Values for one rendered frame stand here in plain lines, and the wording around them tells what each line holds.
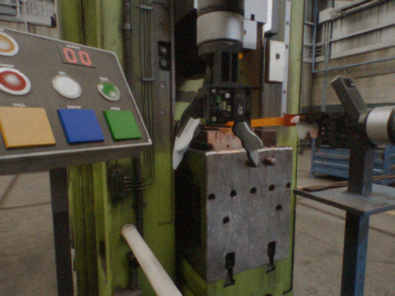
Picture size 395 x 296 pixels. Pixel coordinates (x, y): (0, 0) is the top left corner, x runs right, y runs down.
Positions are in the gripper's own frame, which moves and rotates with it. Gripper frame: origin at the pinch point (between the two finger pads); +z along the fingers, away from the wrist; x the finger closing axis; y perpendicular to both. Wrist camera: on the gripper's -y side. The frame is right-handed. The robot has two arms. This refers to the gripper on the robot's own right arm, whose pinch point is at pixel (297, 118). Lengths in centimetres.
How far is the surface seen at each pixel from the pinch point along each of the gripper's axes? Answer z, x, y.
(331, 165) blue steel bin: 235, 333, 77
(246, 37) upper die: 26.7, 3.6, -28.6
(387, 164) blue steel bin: 157, 342, 66
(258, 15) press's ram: 26.6, 9.0, -36.6
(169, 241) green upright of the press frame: 43, -22, 46
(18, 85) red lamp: 7, -63, -7
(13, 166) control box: 3, -65, 7
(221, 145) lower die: 27.7, -6.7, 8.8
